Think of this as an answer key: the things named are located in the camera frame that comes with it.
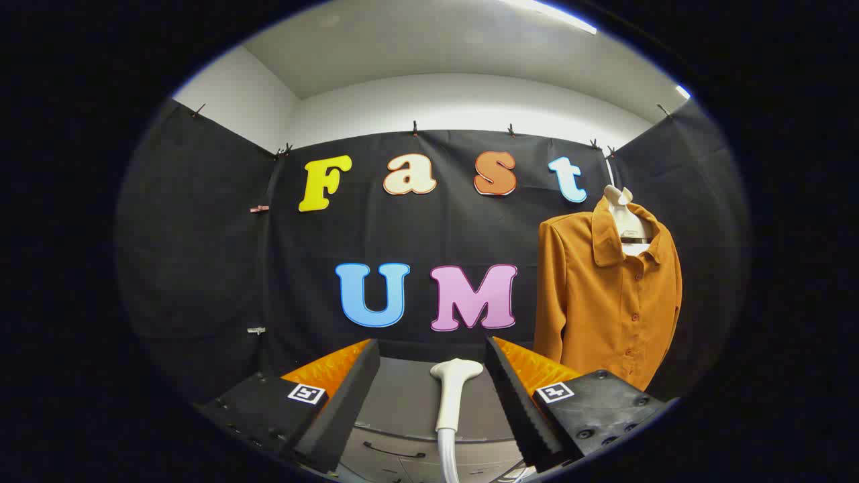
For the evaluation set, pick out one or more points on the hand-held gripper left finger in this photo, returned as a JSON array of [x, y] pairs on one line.
[[349, 402]]

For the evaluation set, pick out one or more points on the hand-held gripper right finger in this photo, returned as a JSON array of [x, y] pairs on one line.
[[513, 402]]

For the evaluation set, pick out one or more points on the white garment steamer head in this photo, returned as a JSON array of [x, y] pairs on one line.
[[451, 396]]

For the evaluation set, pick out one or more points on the orange button-up shirt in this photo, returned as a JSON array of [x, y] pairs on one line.
[[604, 315]]

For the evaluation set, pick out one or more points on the black backdrop cloth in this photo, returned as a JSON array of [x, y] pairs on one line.
[[416, 228]]

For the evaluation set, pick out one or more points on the white mannequin torso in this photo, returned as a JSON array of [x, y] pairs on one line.
[[621, 215]]

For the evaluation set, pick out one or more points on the small ceiling light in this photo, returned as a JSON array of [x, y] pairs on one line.
[[683, 92]]

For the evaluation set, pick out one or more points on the long ceiling light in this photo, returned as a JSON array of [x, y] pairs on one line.
[[550, 13]]

